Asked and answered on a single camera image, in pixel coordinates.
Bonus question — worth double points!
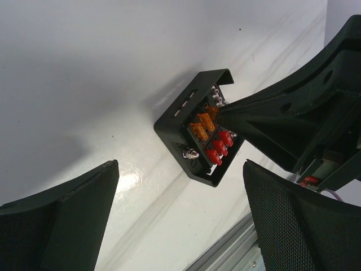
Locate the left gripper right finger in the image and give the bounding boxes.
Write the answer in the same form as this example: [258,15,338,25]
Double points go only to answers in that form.
[243,160,360,270]

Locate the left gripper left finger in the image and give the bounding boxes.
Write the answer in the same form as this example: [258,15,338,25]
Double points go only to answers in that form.
[1,160,119,270]

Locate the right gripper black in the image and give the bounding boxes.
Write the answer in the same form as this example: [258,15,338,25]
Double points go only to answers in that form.
[218,15,360,192]

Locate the orange blade fuse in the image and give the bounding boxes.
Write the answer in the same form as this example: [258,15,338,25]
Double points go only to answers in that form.
[205,106,219,121]

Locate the black fuse box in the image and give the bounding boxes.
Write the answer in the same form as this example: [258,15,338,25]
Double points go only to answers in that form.
[154,69,244,187]

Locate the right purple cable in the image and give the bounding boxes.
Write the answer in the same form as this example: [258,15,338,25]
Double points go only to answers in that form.
[321,189,346,203]

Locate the aluminium front rail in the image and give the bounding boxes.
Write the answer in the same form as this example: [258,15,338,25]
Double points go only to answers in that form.
[186,213,266,270]

